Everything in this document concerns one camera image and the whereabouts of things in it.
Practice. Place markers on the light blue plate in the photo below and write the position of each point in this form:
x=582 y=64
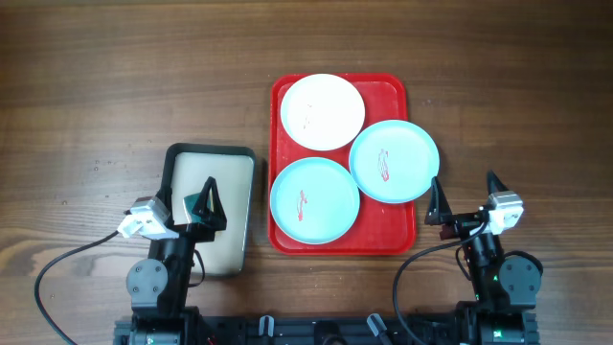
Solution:
x=314 y=201
x=393 y=161

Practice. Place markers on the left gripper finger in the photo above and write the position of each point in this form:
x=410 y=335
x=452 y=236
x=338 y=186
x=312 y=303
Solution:
x=164 y=195
x=210 y=189

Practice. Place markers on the green yellow sponge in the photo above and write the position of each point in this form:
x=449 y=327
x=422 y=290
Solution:
x=197 y=208

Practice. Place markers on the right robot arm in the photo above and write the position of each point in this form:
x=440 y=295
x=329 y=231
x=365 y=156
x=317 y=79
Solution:
x=505 y=284

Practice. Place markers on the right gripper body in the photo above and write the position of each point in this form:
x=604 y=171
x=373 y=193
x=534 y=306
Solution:
x=461 y=225

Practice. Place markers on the white plate with red stain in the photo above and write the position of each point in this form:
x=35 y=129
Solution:
x=322 y=112

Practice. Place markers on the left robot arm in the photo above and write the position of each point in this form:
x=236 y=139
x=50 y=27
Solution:
x=158 y=285

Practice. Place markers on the light blue plate front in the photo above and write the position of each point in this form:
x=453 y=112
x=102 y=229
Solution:
x=314 y=201

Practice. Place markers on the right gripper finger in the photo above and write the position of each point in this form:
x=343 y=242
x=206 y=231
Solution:
x=439 y=211
x=494 y=184

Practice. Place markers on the black tray with soapy water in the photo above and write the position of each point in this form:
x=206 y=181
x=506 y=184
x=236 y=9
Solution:
x=186 y=169

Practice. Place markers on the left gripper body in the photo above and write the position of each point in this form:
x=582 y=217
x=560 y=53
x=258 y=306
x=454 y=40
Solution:
x=193 y=232

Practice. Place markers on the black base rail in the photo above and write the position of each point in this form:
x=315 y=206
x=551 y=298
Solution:
x=433 y=328

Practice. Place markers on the red plastic tray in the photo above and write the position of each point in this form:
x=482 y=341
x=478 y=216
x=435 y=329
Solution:
x=380 y=228

